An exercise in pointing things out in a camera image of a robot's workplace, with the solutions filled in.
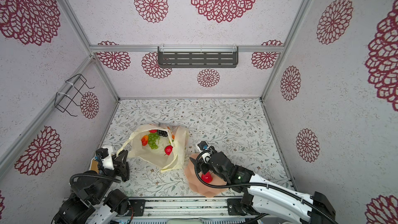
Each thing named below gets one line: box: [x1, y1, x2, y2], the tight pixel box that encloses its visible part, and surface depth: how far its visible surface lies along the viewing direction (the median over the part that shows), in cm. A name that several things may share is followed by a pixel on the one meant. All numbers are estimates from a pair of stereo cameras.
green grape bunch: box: [148, 132, 161, 150], surface depth 97 cm
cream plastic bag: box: [117, 123, 190, 173], surface depth 79 cm
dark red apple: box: [164, 145, 174, 156], surface depth 90 cm
